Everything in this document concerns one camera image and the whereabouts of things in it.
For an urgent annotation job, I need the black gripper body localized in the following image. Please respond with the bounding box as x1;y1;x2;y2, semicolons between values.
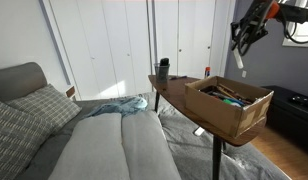
242;0;272;34

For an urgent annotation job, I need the white marker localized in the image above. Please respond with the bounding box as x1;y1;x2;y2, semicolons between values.
233;49;245;70

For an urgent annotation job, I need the brown cardboard box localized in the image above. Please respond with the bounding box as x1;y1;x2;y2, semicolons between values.
184;75;274;139

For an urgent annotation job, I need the white closet door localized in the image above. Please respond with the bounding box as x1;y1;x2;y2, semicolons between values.
48;0;152;101
153;0;229;80

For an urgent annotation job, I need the orange capped glue stick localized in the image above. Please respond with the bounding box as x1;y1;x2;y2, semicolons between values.
204;66;212;80

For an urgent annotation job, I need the green marker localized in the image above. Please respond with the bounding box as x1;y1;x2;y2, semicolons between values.
223;98;243;107

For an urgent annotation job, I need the dark pen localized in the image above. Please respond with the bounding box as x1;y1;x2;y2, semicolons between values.
169;75;188;81

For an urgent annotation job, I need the black low cabinet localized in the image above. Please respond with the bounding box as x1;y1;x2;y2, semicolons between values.
262;85;308;155

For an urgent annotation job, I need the black mesh pen cup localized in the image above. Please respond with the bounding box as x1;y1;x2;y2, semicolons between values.
154;63;171;84

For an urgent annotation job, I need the dark wooden side table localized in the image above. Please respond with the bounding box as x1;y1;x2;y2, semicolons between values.
147;74;267;180

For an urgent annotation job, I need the white tag under table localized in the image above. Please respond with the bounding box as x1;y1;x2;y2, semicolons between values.
193;126;206;137

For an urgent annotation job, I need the grey sofa bed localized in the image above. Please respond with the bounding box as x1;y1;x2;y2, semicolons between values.
15;91;292;180

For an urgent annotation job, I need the light blue cloth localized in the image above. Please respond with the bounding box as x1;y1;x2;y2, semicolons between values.
83;95;149;118

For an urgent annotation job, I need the light grey long cushion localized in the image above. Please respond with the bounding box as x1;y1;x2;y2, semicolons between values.
48;112;131;180
121;109;182;180

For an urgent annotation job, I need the small wooden nightstand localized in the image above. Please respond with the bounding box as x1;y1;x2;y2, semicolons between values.
64;85;77;101

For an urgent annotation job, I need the grey plaid pillow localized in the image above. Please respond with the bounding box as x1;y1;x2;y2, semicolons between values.
5;83;83;135
0;98;54;180

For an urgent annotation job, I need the grey upholstered headrest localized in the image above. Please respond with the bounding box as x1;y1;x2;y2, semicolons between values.
0;61;48;103

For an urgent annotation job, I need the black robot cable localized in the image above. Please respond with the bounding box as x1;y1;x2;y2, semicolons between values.
282;9;308;45

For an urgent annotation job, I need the grey wall trim strip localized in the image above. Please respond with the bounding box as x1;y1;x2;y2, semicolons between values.
38;0;72;86

